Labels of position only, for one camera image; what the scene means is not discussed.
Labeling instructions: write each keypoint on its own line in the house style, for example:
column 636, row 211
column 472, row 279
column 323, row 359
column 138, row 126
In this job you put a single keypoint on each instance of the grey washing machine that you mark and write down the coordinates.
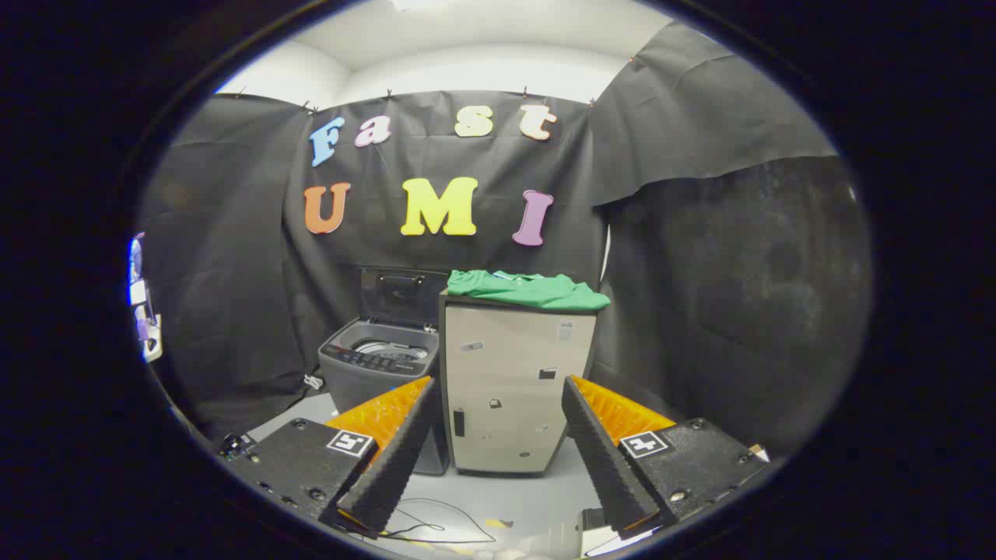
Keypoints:
column 350, row 385

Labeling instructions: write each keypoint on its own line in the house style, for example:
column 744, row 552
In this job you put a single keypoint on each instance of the small black device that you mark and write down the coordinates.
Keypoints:
column 236, row 446

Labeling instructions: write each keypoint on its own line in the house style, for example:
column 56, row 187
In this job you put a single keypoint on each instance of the green polo shirt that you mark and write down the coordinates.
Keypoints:
column 529, row 292

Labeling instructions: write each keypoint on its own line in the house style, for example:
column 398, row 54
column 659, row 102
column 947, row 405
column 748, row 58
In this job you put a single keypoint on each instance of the beige cabinet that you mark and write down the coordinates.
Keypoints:
column 506, row 365

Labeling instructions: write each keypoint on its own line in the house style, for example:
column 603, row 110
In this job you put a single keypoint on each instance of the white and blue clutter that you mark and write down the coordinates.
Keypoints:
column 146, row 311

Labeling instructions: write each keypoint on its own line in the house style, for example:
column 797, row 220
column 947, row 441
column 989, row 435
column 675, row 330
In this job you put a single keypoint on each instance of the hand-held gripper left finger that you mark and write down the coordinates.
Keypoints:
column 389, row 467

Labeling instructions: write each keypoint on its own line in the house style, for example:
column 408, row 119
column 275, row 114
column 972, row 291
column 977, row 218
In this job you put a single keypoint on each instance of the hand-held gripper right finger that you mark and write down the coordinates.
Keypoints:
column 611, row 467

